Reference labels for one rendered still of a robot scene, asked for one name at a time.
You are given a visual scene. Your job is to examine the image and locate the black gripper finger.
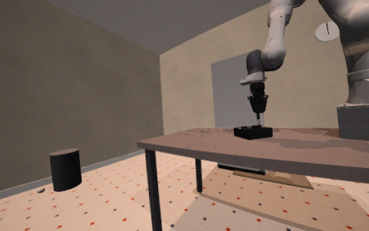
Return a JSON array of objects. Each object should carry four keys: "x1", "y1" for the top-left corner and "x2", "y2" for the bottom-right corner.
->
[
  {"x1": 259, "y1": 93, "x2": 269, "y2": 125},
  {"x1": 247, "y1": 93, "x2": 262, "y2": 125}
]

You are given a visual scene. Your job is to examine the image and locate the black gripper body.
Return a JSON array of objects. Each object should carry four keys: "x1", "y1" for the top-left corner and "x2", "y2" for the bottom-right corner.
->
[{"x1": 250, "y1": 82, "x2": 265, "y2": 100}]

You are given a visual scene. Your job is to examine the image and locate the black lighting desk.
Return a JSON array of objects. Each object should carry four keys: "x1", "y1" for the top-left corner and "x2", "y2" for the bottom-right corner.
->
[{"x1": 234, "y1": 125, "x2": 273, "y2": 140}]

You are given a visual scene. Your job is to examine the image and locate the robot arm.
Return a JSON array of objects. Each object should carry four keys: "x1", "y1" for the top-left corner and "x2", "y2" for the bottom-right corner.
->
[{"x1": 240, "y1": 0, "x2": 369, "y2": 104}]

